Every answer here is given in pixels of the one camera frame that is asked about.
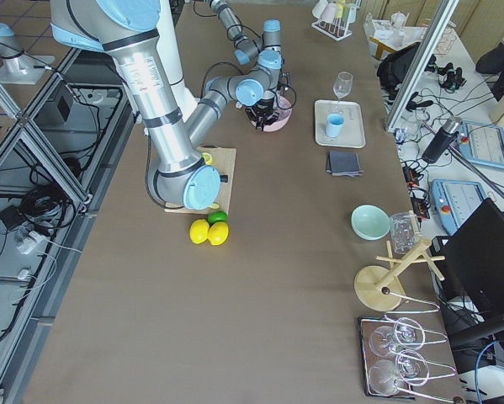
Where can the black water bottle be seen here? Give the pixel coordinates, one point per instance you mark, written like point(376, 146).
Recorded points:
point(446, 134)

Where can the pink bowl of ice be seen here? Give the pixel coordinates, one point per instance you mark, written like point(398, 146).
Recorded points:
point(281, 105)

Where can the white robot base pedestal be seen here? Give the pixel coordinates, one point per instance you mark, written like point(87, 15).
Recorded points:
point(167, 49)

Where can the cream serving tray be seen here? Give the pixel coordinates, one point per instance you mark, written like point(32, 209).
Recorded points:
point(352, 135)

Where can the wooden mug tree stand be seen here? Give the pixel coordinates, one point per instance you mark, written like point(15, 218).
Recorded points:
point(380, 289)

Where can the green lime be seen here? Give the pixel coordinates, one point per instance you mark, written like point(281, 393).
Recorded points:
point(217, 216)

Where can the aluminium frame post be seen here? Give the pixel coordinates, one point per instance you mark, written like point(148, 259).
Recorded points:
point(426, 48)

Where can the black glass holder tray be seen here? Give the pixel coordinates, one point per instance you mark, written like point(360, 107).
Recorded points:
point(393, 365)

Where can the blue teach pendant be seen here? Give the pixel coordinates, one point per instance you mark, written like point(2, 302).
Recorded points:
point(482, 144)
point(455, 201)

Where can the white wire cup rack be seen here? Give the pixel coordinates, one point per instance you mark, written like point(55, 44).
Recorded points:
point(334, 18)

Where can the mint green bowl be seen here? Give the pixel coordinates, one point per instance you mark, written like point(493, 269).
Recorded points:
point(369, 222)

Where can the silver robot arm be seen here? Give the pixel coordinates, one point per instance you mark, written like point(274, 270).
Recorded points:
point(243, 29)
point(140, 38)

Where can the grey folded cloth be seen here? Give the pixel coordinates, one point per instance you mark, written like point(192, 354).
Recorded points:
point(343, 163)

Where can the clear wine glass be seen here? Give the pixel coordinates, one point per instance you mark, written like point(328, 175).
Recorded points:
point(343, 85)

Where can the yellow lemon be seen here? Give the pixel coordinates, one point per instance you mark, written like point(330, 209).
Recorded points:
point(199, 231)
point(218, 233)

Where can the light blue cup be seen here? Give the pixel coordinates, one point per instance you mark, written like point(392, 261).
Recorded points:
point(334, 125)

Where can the lemon half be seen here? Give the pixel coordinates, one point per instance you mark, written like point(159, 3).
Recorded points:
point(207, 157)

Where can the black computer monitor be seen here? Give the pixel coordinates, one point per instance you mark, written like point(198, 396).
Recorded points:
point(475, 252)

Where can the glass jar on stand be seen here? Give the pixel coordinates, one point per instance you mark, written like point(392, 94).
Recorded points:
point(404, 232)

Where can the wooden cutting board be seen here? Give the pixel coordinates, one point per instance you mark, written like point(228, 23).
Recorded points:
point(224, 162)

